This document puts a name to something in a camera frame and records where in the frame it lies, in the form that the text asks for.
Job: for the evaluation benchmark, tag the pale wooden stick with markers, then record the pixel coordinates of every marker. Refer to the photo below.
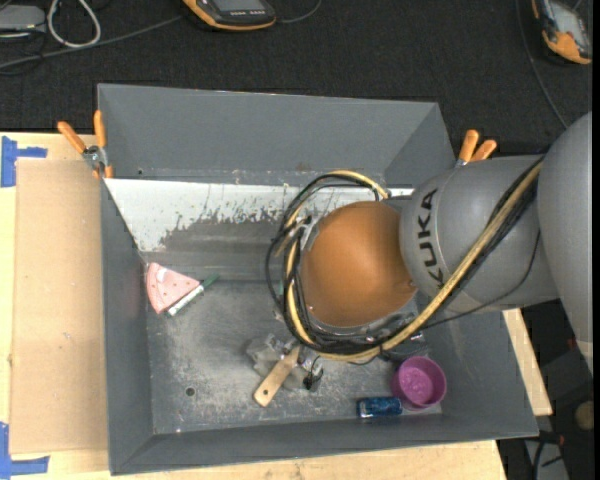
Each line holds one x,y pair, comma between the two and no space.
275,378

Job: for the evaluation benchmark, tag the blue can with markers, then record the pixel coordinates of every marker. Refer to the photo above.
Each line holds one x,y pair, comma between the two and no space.
379,407

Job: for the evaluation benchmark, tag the grey metal bin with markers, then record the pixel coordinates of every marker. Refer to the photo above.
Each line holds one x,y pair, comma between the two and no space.
220,368

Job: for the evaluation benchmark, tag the purple plastic cup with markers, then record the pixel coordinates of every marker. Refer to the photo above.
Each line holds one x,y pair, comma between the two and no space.
420,382

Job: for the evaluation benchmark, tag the green and white marker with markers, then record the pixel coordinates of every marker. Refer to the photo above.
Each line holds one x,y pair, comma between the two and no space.
192,296

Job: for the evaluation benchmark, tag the pink triangular toy slice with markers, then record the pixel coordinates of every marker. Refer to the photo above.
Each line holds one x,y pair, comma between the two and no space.
166,283

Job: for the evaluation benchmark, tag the brown cardboard board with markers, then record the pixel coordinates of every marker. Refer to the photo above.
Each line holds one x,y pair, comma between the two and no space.
55,293

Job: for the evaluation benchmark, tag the black cylinder on white bracket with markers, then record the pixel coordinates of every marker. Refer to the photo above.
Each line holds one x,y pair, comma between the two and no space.
312,382

